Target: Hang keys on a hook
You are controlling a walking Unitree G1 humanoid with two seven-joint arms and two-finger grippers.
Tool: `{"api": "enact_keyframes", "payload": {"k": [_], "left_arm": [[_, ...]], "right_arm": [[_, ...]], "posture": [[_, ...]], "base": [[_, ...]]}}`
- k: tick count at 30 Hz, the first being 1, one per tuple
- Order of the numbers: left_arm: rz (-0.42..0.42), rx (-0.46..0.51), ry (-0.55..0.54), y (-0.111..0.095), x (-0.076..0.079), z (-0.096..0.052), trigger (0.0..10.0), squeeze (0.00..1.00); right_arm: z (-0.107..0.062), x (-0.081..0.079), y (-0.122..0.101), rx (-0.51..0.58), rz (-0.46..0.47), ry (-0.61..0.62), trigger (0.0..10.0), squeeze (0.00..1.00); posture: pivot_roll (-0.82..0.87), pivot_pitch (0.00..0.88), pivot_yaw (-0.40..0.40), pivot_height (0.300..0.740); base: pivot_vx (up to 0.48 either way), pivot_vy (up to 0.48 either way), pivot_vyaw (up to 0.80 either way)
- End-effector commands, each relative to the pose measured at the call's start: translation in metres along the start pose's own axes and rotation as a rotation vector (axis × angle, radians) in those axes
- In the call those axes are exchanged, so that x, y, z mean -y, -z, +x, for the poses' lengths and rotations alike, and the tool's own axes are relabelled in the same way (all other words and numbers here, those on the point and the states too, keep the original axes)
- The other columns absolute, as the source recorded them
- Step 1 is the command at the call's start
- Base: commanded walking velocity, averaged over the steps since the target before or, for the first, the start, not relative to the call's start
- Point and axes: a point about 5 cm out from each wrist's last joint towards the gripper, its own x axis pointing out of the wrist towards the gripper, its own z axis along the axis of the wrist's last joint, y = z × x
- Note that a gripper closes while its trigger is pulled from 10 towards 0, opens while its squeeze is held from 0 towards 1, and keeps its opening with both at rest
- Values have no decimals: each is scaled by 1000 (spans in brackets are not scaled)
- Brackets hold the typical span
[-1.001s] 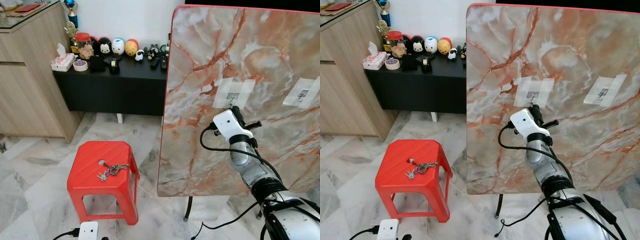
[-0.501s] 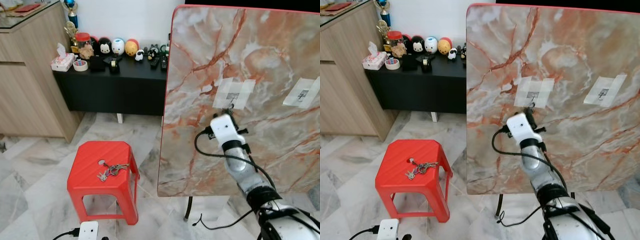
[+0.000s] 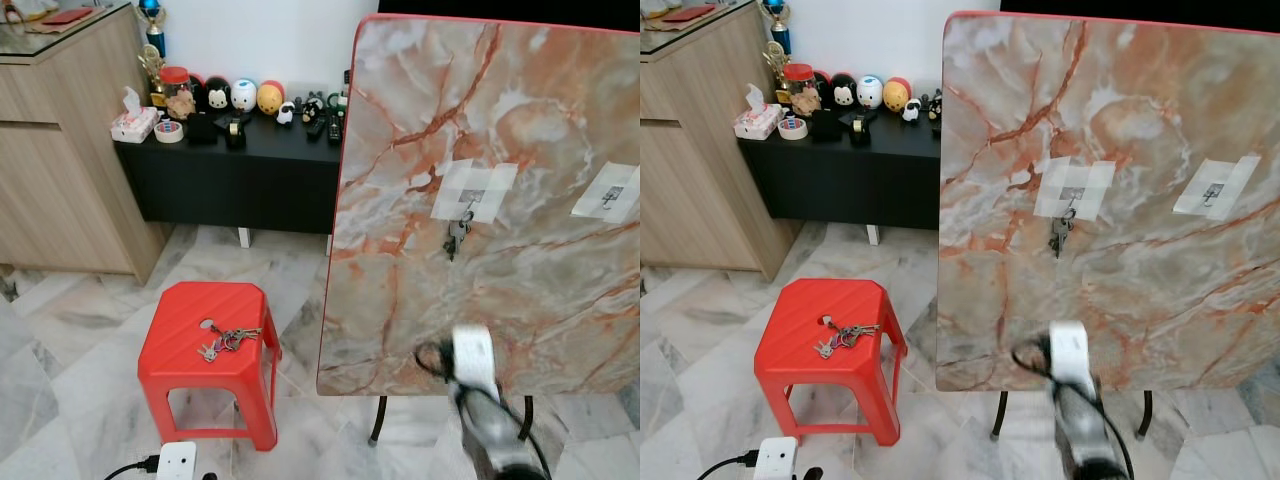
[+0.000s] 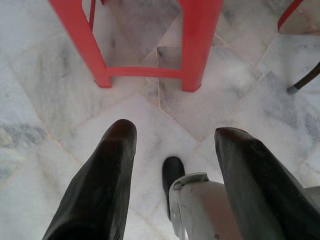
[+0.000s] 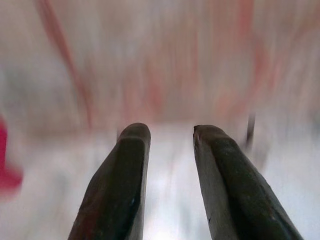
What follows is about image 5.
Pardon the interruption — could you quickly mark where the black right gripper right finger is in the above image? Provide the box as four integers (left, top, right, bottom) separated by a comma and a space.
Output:
193, 124, 305, 240

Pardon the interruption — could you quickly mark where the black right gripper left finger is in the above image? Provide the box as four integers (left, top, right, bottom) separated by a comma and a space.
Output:
67, 122, 152, 240

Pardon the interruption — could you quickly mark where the red table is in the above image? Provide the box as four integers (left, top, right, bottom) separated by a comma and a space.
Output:
0, 112, 25, 195

